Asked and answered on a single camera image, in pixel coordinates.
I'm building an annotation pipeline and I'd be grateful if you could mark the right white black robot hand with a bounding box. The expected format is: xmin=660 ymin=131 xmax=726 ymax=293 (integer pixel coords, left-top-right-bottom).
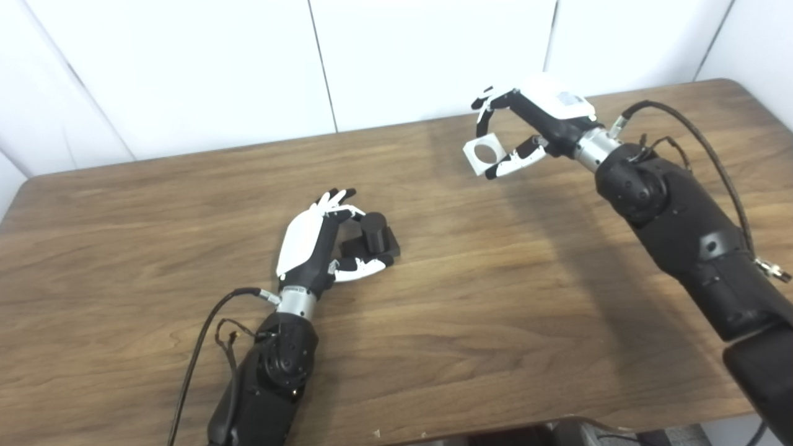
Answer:
xmin=471 ymin=74 xmax=598 ymax=180

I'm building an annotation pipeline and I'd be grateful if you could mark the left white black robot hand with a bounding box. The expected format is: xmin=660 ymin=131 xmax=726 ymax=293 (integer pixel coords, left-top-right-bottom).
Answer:
xmin=276 ymin=188 xmax=395 ymax=298

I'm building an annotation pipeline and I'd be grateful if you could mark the black peg with base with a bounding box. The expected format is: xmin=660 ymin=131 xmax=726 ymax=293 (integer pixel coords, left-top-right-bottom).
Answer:
xmin=340 ymin=212 xmax=401 ymax=261

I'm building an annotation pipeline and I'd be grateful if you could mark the white square piece with hole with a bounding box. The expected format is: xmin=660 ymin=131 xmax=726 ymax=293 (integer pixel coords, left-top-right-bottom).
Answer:
xmin=463 ymin=132 xmax=502 ymax=177

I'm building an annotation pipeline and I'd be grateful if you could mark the dark robot torso edge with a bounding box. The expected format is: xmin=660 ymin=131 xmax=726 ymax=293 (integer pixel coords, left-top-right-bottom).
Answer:
xmin=427 ymin=416 xmax=626 ymax=446

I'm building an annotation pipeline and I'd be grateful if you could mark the grey striped floor mat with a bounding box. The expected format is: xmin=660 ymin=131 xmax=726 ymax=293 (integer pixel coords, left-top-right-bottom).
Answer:
xmin=644 ymin=424 xmax=704 ymax=446

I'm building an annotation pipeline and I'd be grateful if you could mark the thick black left wrist cable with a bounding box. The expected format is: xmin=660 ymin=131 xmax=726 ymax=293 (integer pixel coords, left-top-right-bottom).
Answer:
xmin=167 ymin=287 xmax=283 ymax=446

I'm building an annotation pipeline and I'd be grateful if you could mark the thick black wrist cable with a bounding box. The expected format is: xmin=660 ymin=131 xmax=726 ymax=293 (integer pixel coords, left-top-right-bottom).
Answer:
xmin=167 ymin=287 xmax=283 ymax=446
xmin=607 ymin=100 xmax=793 ymax=284

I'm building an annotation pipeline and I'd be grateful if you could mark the thin braided right arm wire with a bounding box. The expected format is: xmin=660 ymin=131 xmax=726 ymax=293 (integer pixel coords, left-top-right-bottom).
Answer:
xmin=632 ymin=133 xmax=693 ymax=174

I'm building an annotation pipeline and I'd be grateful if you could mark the thin left arm wire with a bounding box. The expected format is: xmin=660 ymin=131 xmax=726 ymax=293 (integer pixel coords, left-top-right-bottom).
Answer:
xmin=214 ymin=318 xmax=273 ymax=372

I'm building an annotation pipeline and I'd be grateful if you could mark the thick black right wrist cable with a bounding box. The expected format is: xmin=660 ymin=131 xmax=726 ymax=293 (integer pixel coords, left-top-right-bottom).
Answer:
xmin=607 ymin=100 xmax=793 ymax=284

